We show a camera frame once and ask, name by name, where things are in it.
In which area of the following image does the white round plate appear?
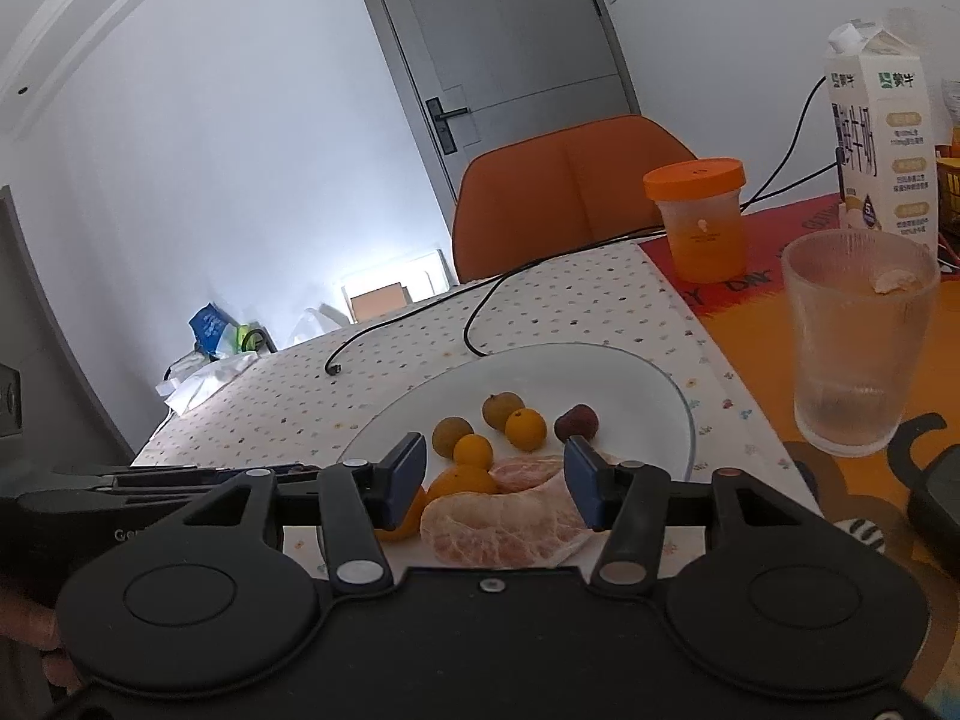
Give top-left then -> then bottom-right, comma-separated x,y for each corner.
336,343 -> 698,550

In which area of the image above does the blue plastic bag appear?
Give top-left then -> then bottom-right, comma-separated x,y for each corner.
187,302 -> 240,359

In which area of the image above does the dark red lychee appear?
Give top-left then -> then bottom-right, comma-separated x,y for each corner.
553,403 -> 602,446

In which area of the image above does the red orange printed mat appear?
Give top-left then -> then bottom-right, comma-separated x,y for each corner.
637,191 -> 960,720

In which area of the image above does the person's left hand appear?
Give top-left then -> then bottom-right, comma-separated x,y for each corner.
0,583 -> 85,695

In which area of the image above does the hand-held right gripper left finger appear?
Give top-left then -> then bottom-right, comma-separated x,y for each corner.
180,431 -> 429,601

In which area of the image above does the small orange kumquat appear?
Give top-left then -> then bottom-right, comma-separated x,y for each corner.
454,433 -> 495,469
505,407 -> 547,453

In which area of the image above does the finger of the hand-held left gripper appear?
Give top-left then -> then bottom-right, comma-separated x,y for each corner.
19,462 -> 326,500

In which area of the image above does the wide peeled pomelo segment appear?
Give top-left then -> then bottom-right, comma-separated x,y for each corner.
419,471 -> 595,570

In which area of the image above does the black charging cable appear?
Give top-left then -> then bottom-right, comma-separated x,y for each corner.
325,227 -> 662,378

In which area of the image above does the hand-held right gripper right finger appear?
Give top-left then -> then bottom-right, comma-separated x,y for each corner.
563,435 -> 797,601

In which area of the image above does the grey door frame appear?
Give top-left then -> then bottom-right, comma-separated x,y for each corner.
0,184 -> 137,482

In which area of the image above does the black flat device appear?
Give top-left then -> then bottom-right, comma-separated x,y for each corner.
903,444 -> 960,565

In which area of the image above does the ribbed clear glass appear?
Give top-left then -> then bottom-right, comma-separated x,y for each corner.
780,230 -> 943,459

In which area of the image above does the narrow peeled pomelo segment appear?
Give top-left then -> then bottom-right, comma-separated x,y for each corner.
488,454 -> 566,497

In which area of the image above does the black door handle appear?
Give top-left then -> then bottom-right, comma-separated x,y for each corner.
424,97 -> 471,155

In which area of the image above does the white flat board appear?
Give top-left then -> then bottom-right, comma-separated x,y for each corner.
340,245 -> 452,324

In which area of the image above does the white plastic bag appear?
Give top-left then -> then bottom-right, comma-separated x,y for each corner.
155,349 -> 265,414

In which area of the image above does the white milk carton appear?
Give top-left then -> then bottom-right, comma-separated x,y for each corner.
822,20 -> 943,260

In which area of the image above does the grey door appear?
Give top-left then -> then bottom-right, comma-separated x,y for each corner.
343,0 -> 643,205

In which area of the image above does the brown kiwi fruit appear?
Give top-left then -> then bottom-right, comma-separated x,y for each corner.
481,392 -> 526,433
432,417 -> 467,459

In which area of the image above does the thin black power cable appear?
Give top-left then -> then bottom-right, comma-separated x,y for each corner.
741,75 -> 830,212

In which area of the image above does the cardboard box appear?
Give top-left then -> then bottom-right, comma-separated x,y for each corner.
349,281 -> 410,324

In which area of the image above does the orange lidded plastic cup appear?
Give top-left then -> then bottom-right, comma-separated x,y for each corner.
642,157 -> 749,285

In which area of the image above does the orange chair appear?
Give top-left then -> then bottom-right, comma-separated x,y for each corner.
452,114 -> 703,284

